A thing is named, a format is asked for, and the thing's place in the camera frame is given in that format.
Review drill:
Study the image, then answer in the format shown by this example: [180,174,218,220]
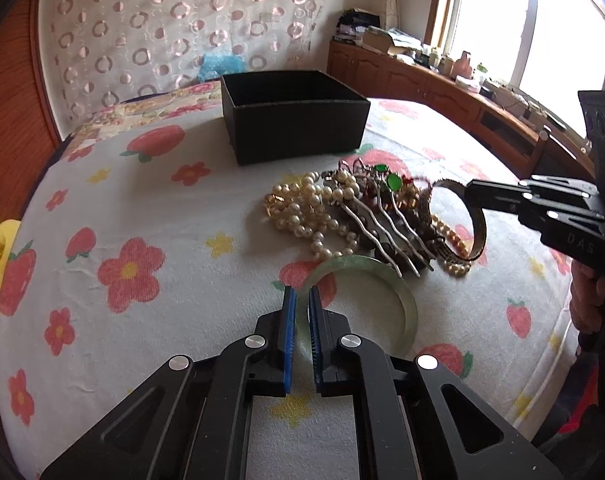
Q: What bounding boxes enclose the dark metal bangle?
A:
[433,179,487,263]

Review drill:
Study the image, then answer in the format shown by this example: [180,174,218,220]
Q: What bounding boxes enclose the red braided cord bracelet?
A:
[397,171,436,191]

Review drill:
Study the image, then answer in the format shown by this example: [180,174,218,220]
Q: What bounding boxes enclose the green jade bangle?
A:
[295,255,419,361]

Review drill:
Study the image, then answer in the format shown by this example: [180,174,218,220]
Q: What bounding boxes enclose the brown wooden bead bracelet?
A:
[351,179,449,266]

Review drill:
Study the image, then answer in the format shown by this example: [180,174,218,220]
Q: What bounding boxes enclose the silver ornate hair comb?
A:
[320,157,436,278]

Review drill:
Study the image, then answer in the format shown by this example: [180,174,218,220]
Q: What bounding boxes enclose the white pearl necklace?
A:
[262,169,474,278]

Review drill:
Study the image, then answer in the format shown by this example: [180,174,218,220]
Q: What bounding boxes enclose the person's right hand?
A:
[569,260,605,334]

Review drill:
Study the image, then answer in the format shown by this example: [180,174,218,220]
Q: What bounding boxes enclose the wooden side cabinet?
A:
[327,41,595,182]

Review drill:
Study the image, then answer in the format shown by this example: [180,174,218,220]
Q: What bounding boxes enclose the strawberry flower print sheet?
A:
[0,106,577,479]

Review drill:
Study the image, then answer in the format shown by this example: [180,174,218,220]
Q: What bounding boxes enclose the clutter pile on cabinet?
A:
[333,8,422,56]

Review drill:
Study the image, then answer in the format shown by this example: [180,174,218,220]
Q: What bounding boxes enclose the black open cardboard box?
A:
[221,70,371,166]

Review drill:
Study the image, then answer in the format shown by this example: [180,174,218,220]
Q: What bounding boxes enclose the floral quilt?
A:
[63,80,222,157]

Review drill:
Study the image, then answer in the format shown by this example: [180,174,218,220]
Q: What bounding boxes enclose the blue bubble wrap bag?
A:
[196,53,247,82]

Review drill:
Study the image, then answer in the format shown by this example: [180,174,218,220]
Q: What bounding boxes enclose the wooden wardrobe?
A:
[0,0,62,221]

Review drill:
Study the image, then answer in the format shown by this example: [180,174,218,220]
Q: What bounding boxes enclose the pink circle pattern curtain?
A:
[39,0,324,136]

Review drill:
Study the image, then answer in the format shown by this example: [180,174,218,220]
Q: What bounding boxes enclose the window with wooden frame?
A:
[444,0,605,141]

